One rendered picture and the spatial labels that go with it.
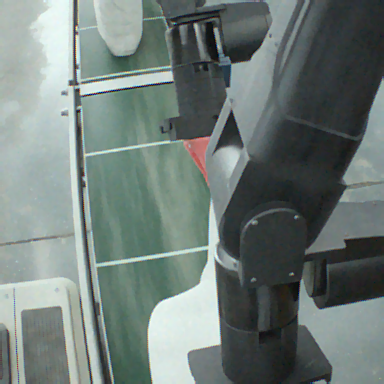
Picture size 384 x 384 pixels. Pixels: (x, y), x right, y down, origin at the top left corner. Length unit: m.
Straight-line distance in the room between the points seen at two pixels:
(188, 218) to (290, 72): 1.21
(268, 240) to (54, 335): 1.18
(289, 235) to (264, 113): 0.07
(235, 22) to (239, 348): 0.35
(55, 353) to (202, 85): 0.98
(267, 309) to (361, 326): 1.43
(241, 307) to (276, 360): 0.06
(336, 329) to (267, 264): 1.45
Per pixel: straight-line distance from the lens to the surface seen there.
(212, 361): 0.39
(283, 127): 0.23
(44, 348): 1.39
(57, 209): 1.99
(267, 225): 0.25
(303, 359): 0.39
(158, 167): 1.55
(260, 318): 0.32
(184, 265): 1.33
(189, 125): 0.54
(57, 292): 1.47
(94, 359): 1.18
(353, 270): 0.32
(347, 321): 1.74
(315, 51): 0.23
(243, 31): 0.55
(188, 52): 0.56
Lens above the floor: 1.50
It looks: 49 degrees down
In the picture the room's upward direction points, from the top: straight up
